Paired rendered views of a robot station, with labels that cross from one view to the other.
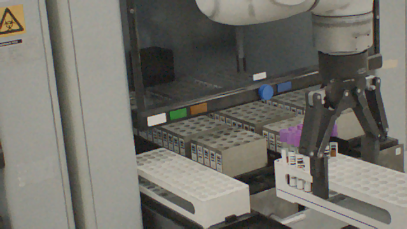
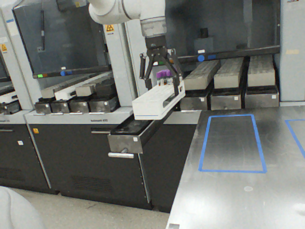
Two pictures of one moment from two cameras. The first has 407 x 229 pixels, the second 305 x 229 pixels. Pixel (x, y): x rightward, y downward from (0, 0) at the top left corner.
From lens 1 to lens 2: 1.17 m
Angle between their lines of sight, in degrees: 55
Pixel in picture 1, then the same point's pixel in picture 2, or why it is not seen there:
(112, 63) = (141, 42)
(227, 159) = (186, 83)
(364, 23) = (148, 23)
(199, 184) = not seen: hidden behind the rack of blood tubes
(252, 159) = (198, 85)
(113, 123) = not seen: hidden behind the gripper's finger
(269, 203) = (191, 103)
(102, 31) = (137, 30)
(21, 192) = (117, 79)
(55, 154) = (126, 70)
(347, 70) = (147, 44)
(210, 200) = not seen: hidden behind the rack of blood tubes
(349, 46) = (144, 33)
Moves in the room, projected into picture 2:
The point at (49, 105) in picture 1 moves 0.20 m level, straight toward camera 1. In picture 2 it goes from (123, 54) to (92, 62)
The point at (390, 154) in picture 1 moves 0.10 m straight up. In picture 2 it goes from (267, 97) to (267, 74)
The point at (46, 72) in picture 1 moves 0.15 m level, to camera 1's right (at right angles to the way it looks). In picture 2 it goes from (121, 44) to (135, 42)
